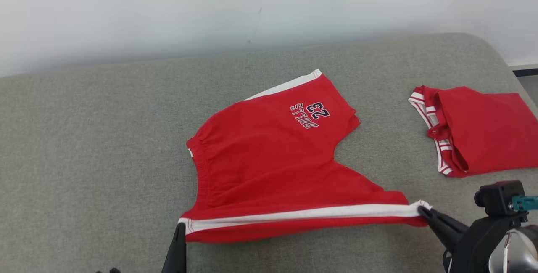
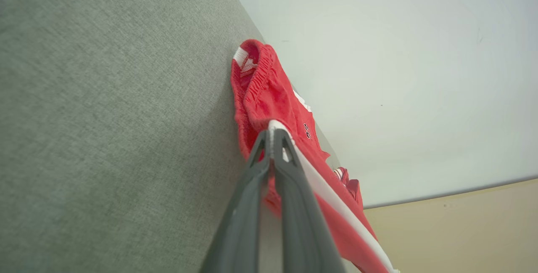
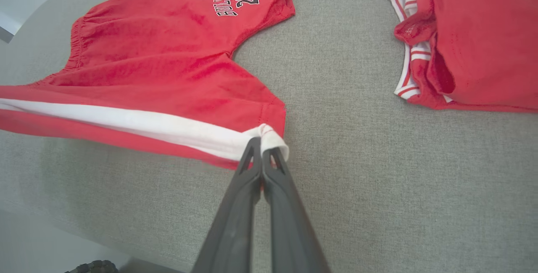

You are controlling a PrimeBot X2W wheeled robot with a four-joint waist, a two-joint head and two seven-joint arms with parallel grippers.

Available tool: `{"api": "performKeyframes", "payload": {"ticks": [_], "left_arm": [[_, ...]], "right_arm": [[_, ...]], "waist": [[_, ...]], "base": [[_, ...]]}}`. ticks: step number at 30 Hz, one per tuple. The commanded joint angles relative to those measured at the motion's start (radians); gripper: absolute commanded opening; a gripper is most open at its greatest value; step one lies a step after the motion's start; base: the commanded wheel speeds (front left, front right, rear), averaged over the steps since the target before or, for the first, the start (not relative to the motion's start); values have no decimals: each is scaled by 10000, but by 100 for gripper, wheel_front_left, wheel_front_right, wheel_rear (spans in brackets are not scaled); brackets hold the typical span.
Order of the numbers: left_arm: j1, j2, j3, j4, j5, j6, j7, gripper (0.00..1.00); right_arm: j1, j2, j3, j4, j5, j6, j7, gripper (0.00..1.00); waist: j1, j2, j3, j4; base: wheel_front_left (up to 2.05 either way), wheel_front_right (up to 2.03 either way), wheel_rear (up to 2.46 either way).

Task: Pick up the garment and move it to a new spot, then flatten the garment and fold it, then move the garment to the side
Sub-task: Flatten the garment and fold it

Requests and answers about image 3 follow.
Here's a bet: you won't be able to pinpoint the grey fabric sofa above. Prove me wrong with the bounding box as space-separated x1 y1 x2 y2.
0 0 538 273

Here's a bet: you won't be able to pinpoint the black ridged rubber wheel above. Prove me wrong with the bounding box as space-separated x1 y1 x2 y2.
64 260 119 273

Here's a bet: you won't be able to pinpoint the red shorts with white stripe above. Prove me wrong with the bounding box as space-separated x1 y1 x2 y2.
0 0 296 170

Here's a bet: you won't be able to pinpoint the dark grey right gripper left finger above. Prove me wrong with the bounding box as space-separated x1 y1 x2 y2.
191 137 263 273

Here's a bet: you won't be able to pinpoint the red jersey with white sleeves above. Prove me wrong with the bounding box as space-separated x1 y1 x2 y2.
382 0 538 114

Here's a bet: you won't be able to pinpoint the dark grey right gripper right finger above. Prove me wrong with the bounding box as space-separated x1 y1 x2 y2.
261 147 330 273

